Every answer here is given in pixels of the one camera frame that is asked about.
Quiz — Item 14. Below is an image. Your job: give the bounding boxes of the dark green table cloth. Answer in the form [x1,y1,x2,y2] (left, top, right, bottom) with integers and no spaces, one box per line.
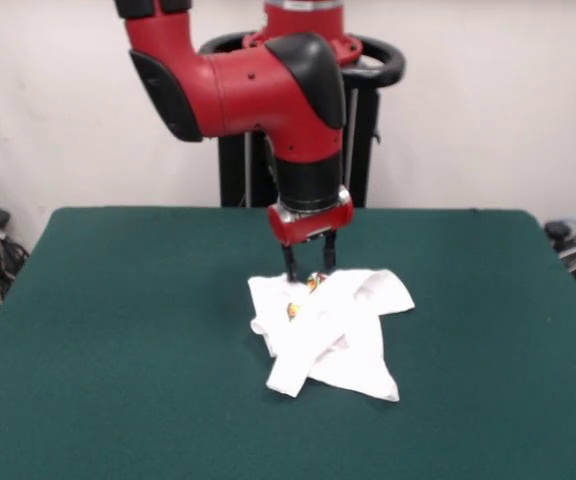
[0,207,576,480]

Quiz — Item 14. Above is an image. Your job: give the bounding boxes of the white printed t-shirt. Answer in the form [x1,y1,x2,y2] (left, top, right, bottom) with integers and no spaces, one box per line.
[246,267,416,404]

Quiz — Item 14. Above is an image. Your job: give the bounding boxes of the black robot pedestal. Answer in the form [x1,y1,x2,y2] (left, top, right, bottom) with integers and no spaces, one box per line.
[198,32,407,209]

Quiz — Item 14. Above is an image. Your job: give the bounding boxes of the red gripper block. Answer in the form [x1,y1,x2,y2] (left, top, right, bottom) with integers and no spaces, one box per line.
[267,185,355,284]

